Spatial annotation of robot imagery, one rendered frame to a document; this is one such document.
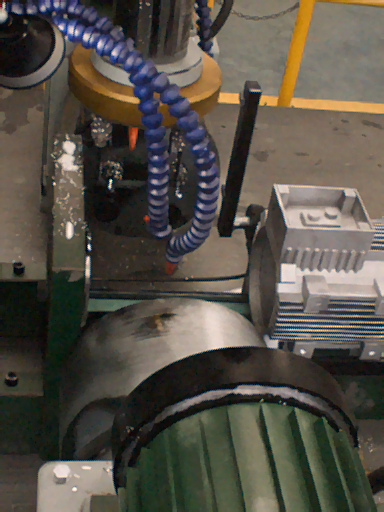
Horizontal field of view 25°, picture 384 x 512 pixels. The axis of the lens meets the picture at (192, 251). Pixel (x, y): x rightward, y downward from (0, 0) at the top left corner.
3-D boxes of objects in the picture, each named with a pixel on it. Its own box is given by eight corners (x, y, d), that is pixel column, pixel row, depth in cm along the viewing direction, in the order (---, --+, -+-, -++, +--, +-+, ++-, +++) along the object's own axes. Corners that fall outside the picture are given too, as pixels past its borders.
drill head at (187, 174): (56, 269, 136) (65, 129, 121) (58, 132, 168) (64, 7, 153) (214, 275, 141) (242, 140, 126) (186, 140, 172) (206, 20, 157)
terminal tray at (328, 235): (276, 271, 118) (287, 228, 113) (263, 224, 126) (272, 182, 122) (362, 275, 120) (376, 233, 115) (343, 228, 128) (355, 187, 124)
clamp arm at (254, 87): (215, 237, 135) (244, 89, 120) (212, 226, 137) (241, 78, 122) (237, 238, 136) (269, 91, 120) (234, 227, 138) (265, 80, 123)
